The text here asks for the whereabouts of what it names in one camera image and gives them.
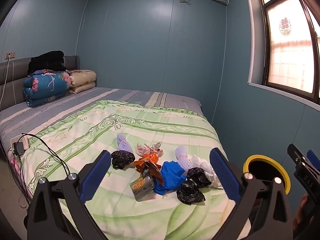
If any orange brown snack wrapper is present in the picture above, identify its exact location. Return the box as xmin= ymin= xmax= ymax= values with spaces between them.
xmin=142 ymin=161 xmax=164 ymax=187

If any black cable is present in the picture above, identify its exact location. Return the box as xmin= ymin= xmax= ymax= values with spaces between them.
xmin=21 ymin=133 xmax=72 ymax=178

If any orange plastic bag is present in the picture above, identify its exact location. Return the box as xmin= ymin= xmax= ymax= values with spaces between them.
xmin=134 ymin=154 xmax=161 ymax=173

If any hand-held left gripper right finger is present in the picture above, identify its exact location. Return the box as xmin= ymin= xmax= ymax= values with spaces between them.
xmin=209 ymin=148 xmax=293 ymax=240

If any white power strip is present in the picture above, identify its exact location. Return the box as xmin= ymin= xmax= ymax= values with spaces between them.
xmin=10 ymin=134 xmax=29 ymax=153

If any blue floral folded quilt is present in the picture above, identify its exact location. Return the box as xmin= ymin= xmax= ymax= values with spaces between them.
xmin=23 ymin=70 xmax=73 ymax=108

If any black plastic bag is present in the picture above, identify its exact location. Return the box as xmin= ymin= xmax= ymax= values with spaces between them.
xmin=111 ymin=150 xmax=136 ymax=170
xmin=186 ymin=167 xmax=213 ymax=188
xmin=176 ymin=180 xmax=206 ymax=206

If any green patterned blanket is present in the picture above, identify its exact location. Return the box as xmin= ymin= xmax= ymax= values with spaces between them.
xmin=25 ymin=100 xmax=250 ymax=240

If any yellow rimmed trash bin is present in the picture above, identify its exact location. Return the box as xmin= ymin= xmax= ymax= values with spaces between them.
xmin=243 ymin=154 xmax=292 ymax=205

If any grey padded headboard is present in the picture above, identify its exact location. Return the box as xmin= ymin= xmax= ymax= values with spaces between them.
xmin=0 ymin=55 xmax=80 ymax=110

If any red paper window decal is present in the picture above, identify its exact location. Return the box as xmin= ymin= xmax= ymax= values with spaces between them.
xmin=279 ymin=18 xmax=292 ymax=37

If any green yellow snack box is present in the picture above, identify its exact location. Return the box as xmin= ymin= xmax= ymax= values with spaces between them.
xmin=129 ymin=175 xmax=154 ymax=202

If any black power adapter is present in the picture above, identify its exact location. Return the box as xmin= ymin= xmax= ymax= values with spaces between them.
xmin=13 ymin=142 xmax=24 ymax=156

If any brown framed window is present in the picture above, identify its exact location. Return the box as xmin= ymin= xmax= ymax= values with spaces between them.
xmin=243 ymin=0 xmax=320 ymax=103

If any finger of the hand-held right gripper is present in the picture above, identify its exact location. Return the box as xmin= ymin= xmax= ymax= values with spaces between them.
xmin=287 ymin=144 xmax=308 ymax=167
xmin=307 ymin=149 xmax=320 ymax=171

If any beige folded quilt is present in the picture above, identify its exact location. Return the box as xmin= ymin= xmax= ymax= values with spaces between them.
xmin=68 ymin=69 xmax=97 ymax=95

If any person's right hand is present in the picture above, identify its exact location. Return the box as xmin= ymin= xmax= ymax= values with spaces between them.
xmin=292 ymin=194 xmax=312 ymax=232

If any white charging cable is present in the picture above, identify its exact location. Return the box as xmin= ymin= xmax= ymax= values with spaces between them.
xmin=0 ymin=54 xmax=12 ymax=111

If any white tissue paper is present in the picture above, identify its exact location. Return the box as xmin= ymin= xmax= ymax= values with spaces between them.
xmin=191 ymin=155 xmax=223 ymax=189

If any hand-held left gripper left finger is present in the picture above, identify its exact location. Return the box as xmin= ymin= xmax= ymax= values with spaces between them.
xmin=26 ymin=150 xmax=112 ymax=240

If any blue plastic bag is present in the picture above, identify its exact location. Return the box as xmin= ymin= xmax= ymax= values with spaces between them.
xmin=152 ymin=160 xmax=187 ymax=196

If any black clothes pile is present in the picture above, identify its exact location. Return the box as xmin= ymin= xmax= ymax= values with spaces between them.
xmin=27 ymin=50 xmax=68 ymax=77

